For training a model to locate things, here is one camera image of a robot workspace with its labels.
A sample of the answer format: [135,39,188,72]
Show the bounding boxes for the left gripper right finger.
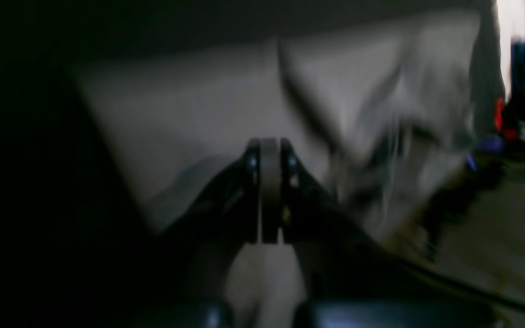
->
[280,138,495,328]

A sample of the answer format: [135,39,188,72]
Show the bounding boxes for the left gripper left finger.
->
[157,138,264,328]

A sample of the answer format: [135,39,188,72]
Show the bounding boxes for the grey T-shirt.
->
[73,9,504,328]

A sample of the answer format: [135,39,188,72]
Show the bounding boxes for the black table cloth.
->
[0,0,501,328]

